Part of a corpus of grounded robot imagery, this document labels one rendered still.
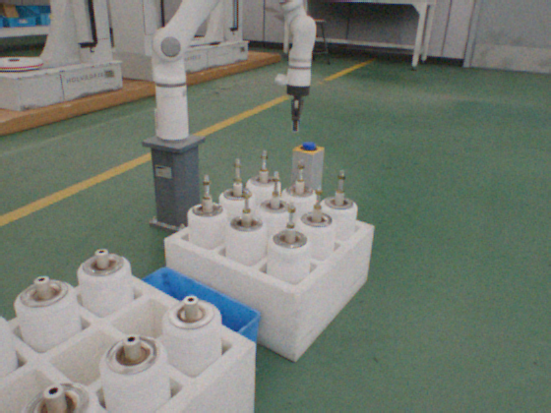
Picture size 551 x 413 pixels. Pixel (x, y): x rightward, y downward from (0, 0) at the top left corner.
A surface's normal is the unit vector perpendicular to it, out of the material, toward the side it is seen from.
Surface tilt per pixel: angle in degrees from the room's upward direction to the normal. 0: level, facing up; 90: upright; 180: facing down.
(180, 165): 91
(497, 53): 90
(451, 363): 0
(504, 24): 90
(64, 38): 90
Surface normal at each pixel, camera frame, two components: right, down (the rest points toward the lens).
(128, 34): -0.43, 0.37
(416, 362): 0.04, -0.90
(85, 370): 0.81, 0.28
